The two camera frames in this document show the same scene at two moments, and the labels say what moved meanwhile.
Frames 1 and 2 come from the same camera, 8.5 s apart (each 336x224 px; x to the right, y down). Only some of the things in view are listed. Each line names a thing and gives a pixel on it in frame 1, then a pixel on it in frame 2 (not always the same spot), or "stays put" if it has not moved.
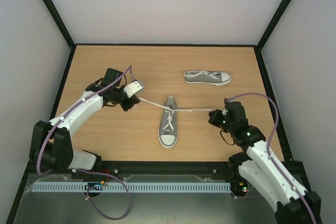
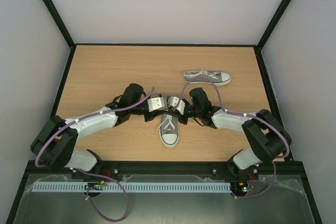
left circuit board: (94, 186) stays put
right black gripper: (216, 118) -> (181, 117)
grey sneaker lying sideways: (203, 77) stays put
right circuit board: (239, 187) stays put
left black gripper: (134, 100) -> (154, 114)
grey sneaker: (168, 131) stays put
